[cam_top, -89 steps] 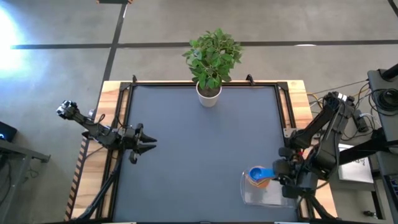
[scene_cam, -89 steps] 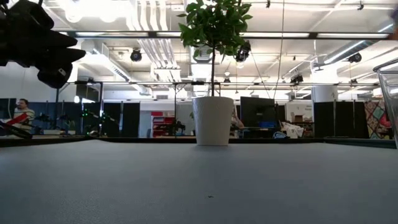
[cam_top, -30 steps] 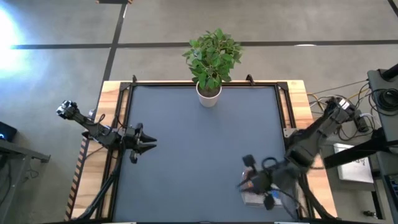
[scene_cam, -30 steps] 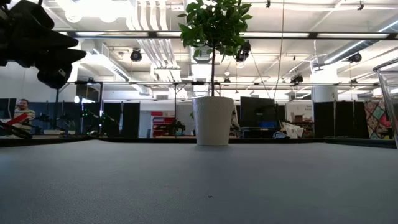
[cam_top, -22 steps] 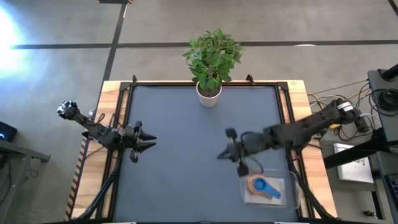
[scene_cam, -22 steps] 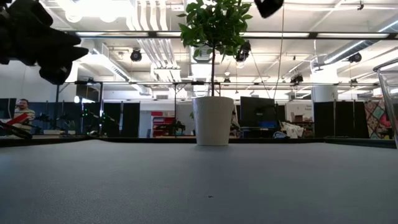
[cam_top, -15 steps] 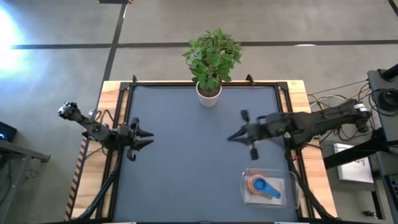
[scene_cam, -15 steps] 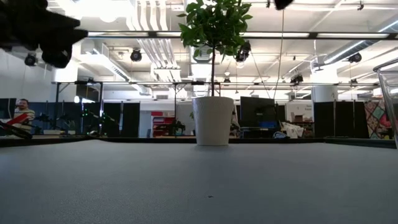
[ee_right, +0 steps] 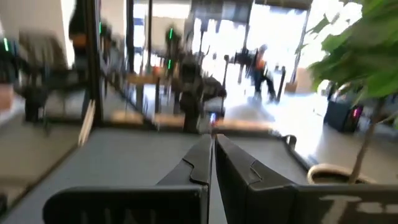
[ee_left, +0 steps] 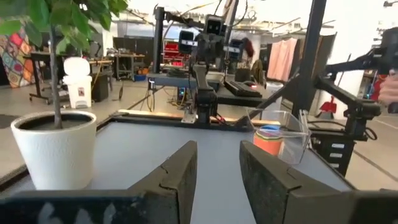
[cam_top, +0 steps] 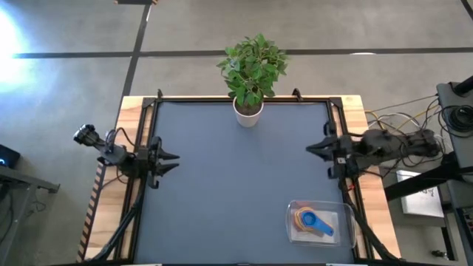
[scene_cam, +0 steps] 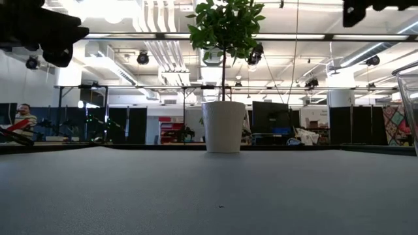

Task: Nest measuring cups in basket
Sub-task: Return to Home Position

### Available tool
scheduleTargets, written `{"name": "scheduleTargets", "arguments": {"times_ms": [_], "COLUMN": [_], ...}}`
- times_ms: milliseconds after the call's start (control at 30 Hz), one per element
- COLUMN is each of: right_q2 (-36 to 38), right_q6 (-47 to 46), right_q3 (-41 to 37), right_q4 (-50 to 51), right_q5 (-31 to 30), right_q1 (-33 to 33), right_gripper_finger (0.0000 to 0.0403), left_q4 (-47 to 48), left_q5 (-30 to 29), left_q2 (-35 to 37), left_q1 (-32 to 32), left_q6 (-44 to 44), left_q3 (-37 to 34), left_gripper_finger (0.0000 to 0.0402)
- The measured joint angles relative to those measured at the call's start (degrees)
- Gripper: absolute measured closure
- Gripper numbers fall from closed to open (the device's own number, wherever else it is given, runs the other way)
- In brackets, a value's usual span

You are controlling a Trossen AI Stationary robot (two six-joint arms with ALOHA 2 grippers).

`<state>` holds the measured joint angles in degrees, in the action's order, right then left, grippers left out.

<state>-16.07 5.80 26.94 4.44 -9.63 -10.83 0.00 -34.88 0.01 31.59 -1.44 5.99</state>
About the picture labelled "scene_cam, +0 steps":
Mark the black overhead crossbar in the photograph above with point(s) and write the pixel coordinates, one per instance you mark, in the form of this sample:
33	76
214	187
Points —
130	36

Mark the clear plastic basket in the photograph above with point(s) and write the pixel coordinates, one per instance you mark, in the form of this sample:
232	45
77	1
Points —
409	98

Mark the black ceiling spotlight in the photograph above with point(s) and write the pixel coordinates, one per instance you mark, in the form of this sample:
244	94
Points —
32	62
311	83
373	60
142	58
254	58

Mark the colourful patchwork quilt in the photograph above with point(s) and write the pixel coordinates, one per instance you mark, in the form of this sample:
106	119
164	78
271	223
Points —
395	120

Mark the person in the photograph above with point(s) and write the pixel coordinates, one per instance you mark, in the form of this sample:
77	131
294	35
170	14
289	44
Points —
24	112

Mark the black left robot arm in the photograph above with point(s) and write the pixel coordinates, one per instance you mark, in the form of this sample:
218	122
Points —
57	57

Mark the white crumpled bag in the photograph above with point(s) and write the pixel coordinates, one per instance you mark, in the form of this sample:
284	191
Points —
307	135

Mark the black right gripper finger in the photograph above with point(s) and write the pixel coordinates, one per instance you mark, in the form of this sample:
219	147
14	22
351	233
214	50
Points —
354	11

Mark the black computer monitor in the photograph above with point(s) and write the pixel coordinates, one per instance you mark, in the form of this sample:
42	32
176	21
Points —
271	114

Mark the grey table mat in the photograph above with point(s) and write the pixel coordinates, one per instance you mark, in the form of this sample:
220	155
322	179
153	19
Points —
209	196

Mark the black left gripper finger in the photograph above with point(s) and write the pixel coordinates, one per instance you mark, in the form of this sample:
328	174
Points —
62	29

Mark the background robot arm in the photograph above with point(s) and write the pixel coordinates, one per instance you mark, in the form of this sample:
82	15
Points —
67	129
98	130

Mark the red and black clamp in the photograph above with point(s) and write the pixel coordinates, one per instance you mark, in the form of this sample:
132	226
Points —
19	125

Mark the green leafy plant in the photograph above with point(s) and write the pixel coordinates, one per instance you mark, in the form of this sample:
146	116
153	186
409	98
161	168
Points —
228	29

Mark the red storage shelf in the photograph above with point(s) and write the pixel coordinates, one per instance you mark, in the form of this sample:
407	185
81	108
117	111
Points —
170	122

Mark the white plant pot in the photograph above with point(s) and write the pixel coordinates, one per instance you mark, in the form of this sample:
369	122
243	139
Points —
223	124

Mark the blue and white bag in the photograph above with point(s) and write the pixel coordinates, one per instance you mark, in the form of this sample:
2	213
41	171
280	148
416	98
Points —
294	142

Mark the black partition panel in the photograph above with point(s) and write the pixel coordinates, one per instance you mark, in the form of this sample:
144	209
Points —
137	125
339	125

